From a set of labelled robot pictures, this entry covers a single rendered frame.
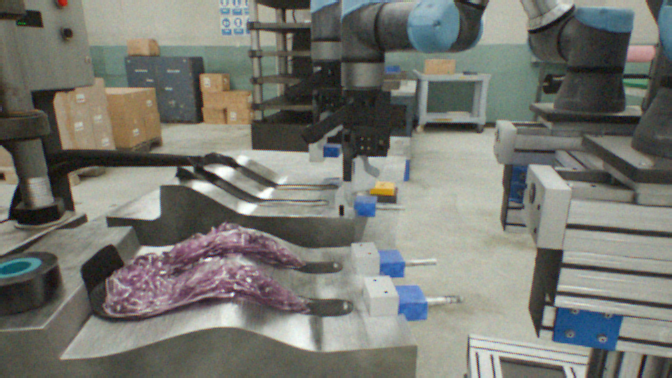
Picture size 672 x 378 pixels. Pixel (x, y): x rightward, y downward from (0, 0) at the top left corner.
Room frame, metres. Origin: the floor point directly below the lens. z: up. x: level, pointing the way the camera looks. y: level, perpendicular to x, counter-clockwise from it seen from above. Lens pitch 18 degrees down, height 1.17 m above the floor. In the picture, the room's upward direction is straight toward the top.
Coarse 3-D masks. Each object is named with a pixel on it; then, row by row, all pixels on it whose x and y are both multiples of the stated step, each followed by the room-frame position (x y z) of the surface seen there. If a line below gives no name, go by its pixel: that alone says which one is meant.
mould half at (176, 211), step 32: (160, 192) 0.76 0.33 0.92; (192, 192) 0.75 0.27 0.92; (224, 192) 0.79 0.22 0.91; (256, 192) 0.84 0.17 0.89; (288, 192) 0.86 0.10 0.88; (320, 192) 0.85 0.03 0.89; (128, 224) 0.78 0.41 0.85; (160, 224) 0.77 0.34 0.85; (192, 224) 0.75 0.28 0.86; (256, 224) 0.73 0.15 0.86; (288, 224) 0.72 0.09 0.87; (320, 224) 0.71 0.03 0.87; (352, 224) 0.70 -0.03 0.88
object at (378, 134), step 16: (352, 96) 0.73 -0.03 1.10; (368, 96) 0.73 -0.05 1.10; (384, 96) 0.74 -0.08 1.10; (368, 112) 0.75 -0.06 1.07; (384, 112) 0.74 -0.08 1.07; (352, 128) 0.74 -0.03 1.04; (368, 128) 0.73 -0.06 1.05; (384, 128) 0.72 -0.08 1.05; (352, 144) 0.73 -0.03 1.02; (368, 144) 0.74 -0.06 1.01; (384, 144) 0.74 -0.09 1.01
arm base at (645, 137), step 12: (660, 84) 0.59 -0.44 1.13; (660, 96) 0.58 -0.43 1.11; (648, 108) 0.60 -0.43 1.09; (660, 108) 0.57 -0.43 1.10; (648, 120) 0.58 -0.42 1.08; (660, 120) 0.56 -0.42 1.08; (636, 132) 0.60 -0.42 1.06; (648, 132) 0.57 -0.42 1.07; (660, 132) 0.55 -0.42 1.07; (636, 144) 0.58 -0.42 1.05; (648, 144) 0.56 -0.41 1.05; (660, 144) 0.54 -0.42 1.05; (660, 156) 0.54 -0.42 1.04
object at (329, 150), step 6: (324, 138) 1.09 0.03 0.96; (312, 144) 1.05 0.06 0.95; (324, 144) 1.07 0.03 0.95; (330, 144) 1.08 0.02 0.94; (336, 144) 1.08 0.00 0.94; (312, 150) 1.05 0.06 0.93; (318, 150) 1.05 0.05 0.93; (324, 150) 1.05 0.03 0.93; (330, 150) 1.05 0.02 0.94; (336, 150) 1.05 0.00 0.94; (312, 156) 1.05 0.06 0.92; (318, 156) 1.05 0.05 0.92; (324, 156) 1.05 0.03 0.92; (330, 156) 1.05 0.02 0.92; (336, 156) 1.05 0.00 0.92
